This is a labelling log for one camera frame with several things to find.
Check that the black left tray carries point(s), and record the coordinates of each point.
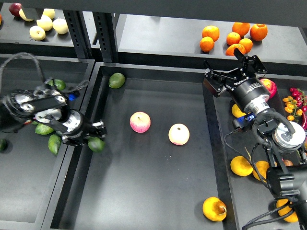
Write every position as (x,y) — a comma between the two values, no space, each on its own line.
(28,170)

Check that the orange far left upper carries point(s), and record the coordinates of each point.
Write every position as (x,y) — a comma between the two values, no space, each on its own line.
(211,31)

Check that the dark red apple on shelf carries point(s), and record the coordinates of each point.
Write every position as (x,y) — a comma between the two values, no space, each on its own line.
(14,9)

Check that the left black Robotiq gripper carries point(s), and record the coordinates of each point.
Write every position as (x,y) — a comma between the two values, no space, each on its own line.
(79,129)

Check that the pale yellow pear front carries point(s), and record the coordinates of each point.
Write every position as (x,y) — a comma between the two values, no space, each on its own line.
(37,33)

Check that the pink red apple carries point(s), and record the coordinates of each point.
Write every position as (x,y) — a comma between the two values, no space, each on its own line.
(140,122)

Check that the pale pink apple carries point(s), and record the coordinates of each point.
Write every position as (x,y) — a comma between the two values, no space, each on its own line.
(178,134)

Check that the pale yellow pear middle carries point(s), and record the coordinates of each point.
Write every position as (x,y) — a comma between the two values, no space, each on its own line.
(45,23)

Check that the orange top middle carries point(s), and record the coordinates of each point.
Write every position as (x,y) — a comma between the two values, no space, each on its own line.
(241,28)

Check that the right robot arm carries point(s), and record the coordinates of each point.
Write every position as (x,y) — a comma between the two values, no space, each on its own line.
(281,139)

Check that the black right tray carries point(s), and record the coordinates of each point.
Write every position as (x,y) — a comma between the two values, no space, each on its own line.
(248,197)

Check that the orange far left lower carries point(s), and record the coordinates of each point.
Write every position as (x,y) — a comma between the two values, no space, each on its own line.
(206,44)

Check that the orange centre small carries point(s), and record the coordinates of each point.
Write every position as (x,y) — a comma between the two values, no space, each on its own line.
(233,38)

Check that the green avocado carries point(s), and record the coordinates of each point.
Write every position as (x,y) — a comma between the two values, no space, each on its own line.
(60,84)
(54,144)
(116,80)
(96,144)
(42,129)

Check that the red chili pepper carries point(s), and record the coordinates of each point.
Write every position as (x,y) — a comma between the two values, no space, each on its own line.
(304,121)

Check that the pale yellow pear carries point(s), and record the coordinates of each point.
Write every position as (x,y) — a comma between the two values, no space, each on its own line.
(49,13)
(60,26)
(37,33)
(45,23)

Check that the black tray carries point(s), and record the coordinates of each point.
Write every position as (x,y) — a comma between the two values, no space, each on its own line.
(141,181)
(248,197)
(28,170)

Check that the black shelf upright post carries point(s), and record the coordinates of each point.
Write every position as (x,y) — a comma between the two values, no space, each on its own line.
(105,24)

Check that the orange small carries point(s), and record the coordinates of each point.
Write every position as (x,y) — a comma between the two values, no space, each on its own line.
(247,44)
(233,38)

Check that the yellow pear under arm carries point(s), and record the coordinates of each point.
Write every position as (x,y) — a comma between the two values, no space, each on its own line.
(262,167)

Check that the orange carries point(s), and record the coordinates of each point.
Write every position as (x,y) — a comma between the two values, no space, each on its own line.
(258,32)
(230,50)
(241,28)
(206,44)
(211,31)

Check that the cherry tomato bunch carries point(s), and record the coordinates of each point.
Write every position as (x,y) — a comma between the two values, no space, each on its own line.
(295,104)

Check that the pale yellow pear back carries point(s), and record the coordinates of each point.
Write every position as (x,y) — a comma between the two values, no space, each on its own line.
(49,13)

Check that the pale yellow pear hidden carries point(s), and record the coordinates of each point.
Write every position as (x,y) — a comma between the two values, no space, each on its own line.
(23,16)

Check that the red apple right tray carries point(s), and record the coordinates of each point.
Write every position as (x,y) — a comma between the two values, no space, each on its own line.
(270,86)

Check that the black centre tray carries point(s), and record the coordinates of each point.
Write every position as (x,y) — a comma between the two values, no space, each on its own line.
(141,181)

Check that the pale yellow pear right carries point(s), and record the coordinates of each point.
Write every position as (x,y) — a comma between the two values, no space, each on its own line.
(60,26)

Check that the orange top right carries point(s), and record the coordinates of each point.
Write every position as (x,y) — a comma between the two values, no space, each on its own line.
(258,32)

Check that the orange front bottom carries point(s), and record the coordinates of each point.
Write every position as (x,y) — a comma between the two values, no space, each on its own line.
(230,50)

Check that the dark avocado at left edge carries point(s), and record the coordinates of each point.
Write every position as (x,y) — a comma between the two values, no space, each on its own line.
(3,144)

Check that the orange lower right small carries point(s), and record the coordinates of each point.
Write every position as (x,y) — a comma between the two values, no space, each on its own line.
(247,44)

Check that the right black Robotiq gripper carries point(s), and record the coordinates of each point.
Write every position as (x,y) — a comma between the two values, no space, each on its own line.
(248,92)

